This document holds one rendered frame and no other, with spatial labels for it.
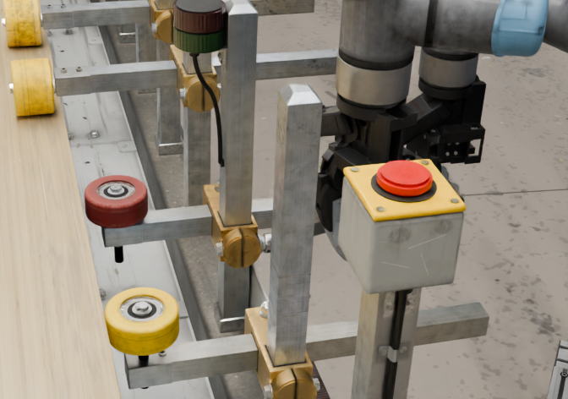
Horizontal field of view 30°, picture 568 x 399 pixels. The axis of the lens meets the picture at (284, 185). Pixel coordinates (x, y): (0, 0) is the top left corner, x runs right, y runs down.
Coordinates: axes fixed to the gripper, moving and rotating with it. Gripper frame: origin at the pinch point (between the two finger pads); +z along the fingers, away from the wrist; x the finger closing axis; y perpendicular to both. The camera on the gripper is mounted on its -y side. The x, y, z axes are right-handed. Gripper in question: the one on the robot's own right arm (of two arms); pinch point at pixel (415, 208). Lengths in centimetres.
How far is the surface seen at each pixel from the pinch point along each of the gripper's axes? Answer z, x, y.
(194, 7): -34.3, -5.1, -32.6
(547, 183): 83, 127, 103
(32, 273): -8, -15, -53
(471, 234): 83, 106, 68
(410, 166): -41, -54, -26
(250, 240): -3.9, -8.6, -26.3
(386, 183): -40, -56, -29
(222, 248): -2.6, -7.8, -29.7
